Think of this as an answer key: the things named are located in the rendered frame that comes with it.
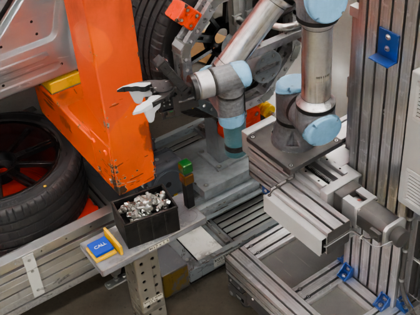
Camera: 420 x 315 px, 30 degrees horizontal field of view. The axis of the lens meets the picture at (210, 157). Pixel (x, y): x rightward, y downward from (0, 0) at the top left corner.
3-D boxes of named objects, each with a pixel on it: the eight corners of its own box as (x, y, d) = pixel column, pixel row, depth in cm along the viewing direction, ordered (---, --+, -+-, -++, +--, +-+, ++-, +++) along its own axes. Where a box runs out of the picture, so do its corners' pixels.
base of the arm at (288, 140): (327, 140, 253) (328, 115, 246) (292, 159, 246) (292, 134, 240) (296, 119, 262) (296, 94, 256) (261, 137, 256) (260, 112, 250)
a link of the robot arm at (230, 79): (254, 93, 214) (253, 67, 209) (217, 104, 211) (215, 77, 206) (242, 79, 220) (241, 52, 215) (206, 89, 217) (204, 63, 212)
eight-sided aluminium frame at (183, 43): (290, 79, 324) (290, -45, 290) (300, 85, 320) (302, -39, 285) (180, 129, 302) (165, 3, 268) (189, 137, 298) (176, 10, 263)
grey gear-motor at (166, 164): (142, 169, 363) (132, 107, 341) (192, 217, 336) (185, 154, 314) (108, 184, 356) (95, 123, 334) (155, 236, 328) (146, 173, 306)
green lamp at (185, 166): (187, 165, 278) (186, 157, 276) (193, 171, 276) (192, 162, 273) (177, 170, 277) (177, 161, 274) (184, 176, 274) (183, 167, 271)
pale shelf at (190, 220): (181, 198, 295) (180, 192, 293) (207, 222, 284) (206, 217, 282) (80, 249, 278) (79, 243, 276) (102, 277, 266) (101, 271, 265)
